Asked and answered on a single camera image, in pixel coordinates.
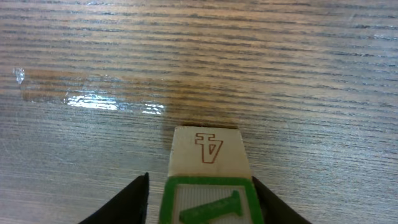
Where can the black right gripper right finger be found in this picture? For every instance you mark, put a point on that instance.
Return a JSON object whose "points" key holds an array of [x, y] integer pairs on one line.
{"points": [[274, 210]]}

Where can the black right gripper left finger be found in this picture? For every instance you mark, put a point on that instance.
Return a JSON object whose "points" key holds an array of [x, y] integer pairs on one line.
{"points": [[129, 206]]}

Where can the green Z block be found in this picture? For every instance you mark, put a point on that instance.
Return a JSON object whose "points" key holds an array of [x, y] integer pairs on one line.
{"points": [[210, 200]]}

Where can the white mushroom picture block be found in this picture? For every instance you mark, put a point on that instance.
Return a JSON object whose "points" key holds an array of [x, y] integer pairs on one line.
{"points": [[208, 152]]}

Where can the clear tape strip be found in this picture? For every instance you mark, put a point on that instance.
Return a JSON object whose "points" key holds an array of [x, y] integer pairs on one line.
{"points": [[88, 90]]}

